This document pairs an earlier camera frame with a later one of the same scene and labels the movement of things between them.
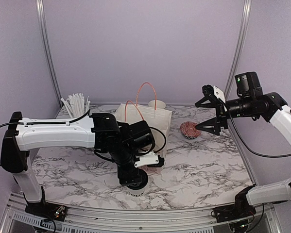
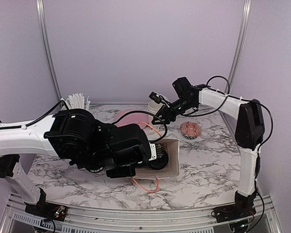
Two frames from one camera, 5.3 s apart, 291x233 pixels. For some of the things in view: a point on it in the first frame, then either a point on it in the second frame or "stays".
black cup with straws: [77, 105] stays
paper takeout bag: [162, 118] to [172, 147]
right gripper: [215, 121] to [167, 115]
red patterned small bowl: [188, 130] stays
